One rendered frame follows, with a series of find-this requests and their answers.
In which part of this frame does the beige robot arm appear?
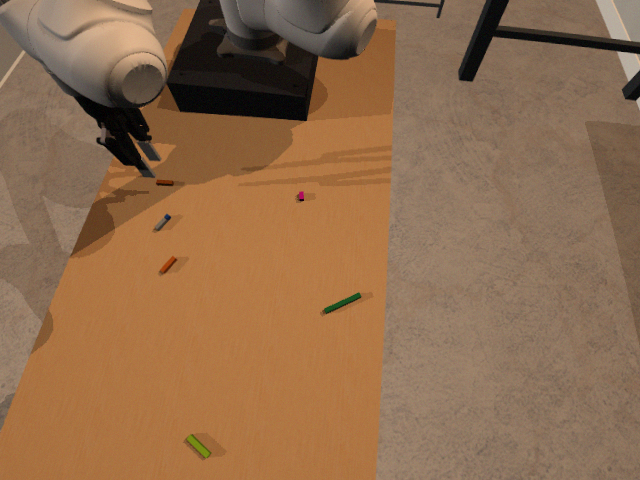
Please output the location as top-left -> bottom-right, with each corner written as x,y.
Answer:
0,0 -> 377,108

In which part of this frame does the grey rod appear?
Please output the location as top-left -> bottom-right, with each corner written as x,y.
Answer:
155,218 -> 168,231

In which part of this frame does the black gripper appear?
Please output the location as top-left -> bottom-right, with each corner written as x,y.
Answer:
73,96 -> 162,178

